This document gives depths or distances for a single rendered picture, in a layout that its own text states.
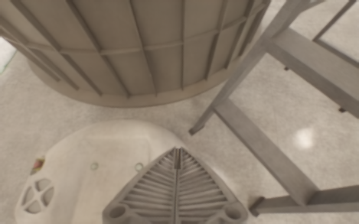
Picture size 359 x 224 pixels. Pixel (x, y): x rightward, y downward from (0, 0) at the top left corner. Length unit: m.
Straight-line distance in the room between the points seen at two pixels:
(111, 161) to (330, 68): 0.68
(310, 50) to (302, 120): 0.79
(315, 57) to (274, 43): 0.09
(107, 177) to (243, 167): 0.68
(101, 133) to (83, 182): 0.18
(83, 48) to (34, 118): 0.70
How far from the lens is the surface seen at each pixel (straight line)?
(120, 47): 0.73
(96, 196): 0.61
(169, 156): 0.16
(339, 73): 0.45
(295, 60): 0.42
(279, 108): 1.15
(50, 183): 0.62
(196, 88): 1.00
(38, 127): 1.28
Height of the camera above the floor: 0.83
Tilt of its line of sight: 64 degrees down
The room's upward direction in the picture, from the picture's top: 1 degrees counter-clockwise
